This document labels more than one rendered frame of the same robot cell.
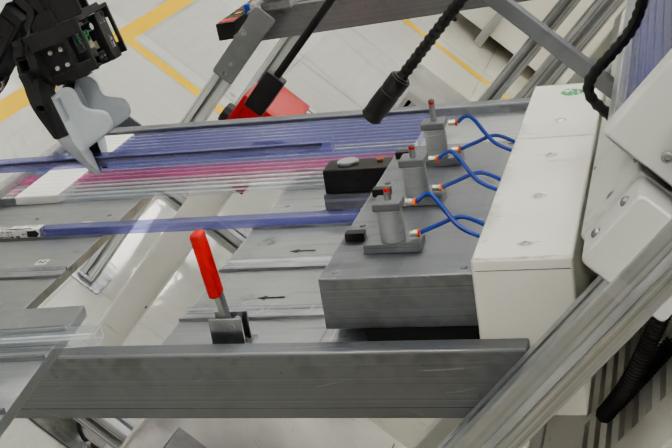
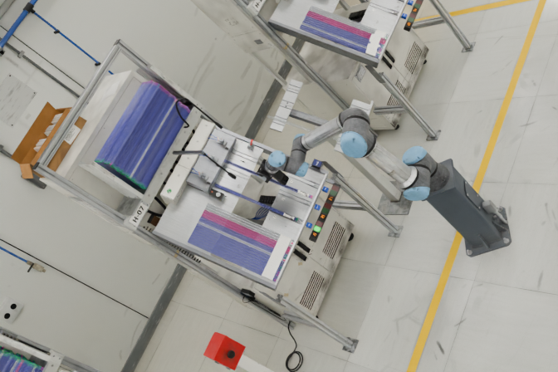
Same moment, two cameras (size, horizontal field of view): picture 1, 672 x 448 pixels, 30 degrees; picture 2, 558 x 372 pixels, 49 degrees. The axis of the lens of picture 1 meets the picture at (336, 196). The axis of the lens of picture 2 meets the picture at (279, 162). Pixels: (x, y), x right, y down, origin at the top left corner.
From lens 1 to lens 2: 358 cm
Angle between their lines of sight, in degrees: 93
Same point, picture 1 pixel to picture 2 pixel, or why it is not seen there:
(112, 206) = (268, 224)
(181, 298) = not seen: outside the picture
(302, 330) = (239, 147)
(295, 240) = (233, 183)
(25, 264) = (286, 199)
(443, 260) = (217, 134)
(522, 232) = (205, 129)
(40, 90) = not seen: hidden behind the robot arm
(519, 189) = (198, 145)
